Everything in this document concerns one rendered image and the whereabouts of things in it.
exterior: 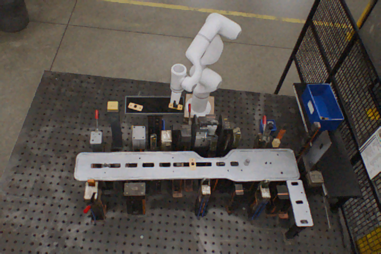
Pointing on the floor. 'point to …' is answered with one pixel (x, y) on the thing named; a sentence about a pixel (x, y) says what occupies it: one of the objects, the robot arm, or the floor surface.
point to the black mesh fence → (343, 98)
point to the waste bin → (13, 15)
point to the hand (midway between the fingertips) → (176, 104)
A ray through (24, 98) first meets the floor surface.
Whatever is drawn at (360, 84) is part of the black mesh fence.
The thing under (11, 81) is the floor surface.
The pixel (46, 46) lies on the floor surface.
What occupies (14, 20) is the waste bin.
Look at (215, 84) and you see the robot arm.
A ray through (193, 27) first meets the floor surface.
